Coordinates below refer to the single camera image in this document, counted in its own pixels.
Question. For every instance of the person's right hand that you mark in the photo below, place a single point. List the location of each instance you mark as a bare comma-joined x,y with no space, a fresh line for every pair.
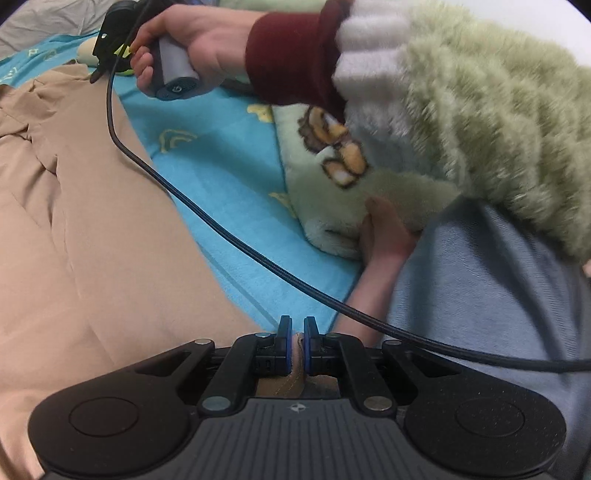
212,41

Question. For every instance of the person's grey trouser leg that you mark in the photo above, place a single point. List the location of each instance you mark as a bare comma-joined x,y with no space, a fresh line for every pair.
461,286

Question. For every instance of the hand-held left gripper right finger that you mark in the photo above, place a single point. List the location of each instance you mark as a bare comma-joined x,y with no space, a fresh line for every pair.
310,344

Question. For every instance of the tan printed shirt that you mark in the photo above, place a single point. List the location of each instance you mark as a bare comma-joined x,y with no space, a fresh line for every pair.
92,230

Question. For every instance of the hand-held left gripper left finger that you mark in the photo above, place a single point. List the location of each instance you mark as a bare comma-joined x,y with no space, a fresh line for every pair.
285,344

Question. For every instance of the teal patterned bed sheet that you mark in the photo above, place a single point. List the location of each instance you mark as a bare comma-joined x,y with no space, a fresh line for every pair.
217,152

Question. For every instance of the person's bare foot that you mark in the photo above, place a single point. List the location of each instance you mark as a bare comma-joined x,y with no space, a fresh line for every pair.
383,235

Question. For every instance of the green fleece printed blanket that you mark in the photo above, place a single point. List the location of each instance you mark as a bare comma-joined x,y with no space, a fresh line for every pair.
314,194

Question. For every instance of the grey pillow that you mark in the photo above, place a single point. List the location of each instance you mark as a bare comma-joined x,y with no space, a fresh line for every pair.
41,23

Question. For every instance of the green and beige plush toy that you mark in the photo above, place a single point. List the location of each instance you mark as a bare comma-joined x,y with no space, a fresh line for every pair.
87,50

